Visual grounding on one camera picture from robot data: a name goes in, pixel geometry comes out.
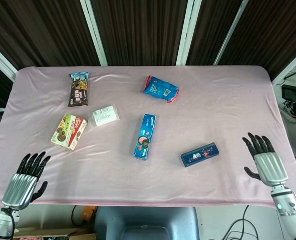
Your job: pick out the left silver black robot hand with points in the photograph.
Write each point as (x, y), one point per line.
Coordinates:
(20, 186)

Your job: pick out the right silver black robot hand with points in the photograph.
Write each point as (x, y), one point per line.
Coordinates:
(270, 167)

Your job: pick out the blue glasses case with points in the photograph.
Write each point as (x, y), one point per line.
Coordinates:
(200, 155)

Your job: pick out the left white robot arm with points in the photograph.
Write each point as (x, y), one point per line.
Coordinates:
(0, 222)

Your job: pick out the white orange sneaker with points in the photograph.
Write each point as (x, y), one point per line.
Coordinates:
(289, 115)

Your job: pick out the brown cardboard box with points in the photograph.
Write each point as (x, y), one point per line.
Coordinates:
(50, 233)

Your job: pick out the cream red cookie box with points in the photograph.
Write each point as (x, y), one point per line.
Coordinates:
(68, 131)

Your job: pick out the orange device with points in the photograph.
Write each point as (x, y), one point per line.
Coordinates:
(89, 213)

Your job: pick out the black monitor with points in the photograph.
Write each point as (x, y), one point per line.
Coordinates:
(290, 91)

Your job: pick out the pink tablecloth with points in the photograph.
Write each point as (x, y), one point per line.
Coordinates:
(213, 112)

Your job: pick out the clear white labelled packet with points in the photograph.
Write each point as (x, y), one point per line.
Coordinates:
(104, 116)

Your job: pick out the dark chocolate snack bag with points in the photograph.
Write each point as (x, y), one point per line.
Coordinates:
(78, 91)

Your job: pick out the blue Oreo cookie box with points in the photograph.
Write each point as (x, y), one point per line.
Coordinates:
(145, 136)

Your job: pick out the blue red snack bag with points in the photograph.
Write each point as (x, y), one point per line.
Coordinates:
(160, 88)

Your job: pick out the white frame post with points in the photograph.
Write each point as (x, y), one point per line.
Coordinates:
(94, 32)
(291, 63)
(187, 32)
(1, 61)
(230, 35)

